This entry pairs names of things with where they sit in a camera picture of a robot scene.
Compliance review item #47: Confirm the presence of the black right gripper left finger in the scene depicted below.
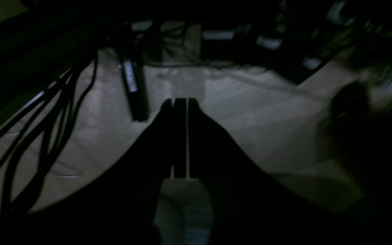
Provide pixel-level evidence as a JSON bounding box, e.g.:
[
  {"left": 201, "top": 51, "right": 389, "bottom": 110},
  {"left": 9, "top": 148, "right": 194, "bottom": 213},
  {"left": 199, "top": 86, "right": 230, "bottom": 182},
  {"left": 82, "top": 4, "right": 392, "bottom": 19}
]
[{"left": 0, "top": 99, "right": 173, "bottom": 245}]

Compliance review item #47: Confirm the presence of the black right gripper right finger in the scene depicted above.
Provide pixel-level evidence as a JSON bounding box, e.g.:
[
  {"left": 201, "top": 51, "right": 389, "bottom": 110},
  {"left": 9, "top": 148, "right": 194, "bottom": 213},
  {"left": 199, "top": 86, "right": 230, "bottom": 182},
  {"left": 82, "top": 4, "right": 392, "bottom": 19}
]
[{"left": 188, "top": 99, "right": 363, "bottom": 245}]

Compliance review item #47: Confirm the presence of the black power strip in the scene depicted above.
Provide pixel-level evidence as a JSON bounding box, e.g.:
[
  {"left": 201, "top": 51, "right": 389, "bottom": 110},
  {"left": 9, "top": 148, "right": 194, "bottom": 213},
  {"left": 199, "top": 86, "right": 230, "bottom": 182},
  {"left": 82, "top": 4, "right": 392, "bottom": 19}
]
[{"left": 117, "top": 51, "right": 149, "bottom": 122}]

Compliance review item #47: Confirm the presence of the black cable bundle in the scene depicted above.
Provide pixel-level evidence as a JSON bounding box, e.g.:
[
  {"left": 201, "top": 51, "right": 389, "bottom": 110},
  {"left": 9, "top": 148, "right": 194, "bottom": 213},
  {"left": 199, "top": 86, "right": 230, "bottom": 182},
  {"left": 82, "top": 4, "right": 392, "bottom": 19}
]
[{"left": 0, "top": 58, "right": 98, "bottom": 218}]

